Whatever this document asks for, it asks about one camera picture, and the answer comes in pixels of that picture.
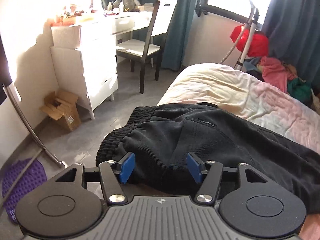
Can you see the teal left curtain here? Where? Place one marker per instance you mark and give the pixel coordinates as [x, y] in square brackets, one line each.
[178, 14]

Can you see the metal pole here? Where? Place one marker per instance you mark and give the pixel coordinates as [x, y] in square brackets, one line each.
[30, 129]

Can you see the blue-grey right curtain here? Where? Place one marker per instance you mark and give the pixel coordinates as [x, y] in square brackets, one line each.
[292, 27]

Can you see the pastel bed sheet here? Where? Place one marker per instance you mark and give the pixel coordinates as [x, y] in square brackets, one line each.
[248, 98]

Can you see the dark chair white back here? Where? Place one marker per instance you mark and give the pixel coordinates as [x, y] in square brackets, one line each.
[154, 44]

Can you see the purple mat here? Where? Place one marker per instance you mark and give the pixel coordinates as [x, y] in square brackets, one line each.
[33, 177]

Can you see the pink garment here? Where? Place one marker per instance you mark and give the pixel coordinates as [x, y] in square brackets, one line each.
[277, 74]

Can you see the white dresser desk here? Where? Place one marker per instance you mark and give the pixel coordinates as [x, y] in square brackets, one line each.
[85, 59]

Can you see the black pants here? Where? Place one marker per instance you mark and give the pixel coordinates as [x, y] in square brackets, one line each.
[162, 136]

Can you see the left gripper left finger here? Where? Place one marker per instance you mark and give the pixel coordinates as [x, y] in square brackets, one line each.
[113, 174]

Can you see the red garment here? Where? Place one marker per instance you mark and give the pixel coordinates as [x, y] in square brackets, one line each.
[259, 45]

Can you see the cardboard box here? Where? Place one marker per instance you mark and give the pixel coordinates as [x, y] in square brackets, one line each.
[60, 106]

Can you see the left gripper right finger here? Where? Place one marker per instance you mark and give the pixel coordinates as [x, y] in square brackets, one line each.
[208, 175]

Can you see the green garment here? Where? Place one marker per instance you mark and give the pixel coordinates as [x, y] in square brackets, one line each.
[300, 90]

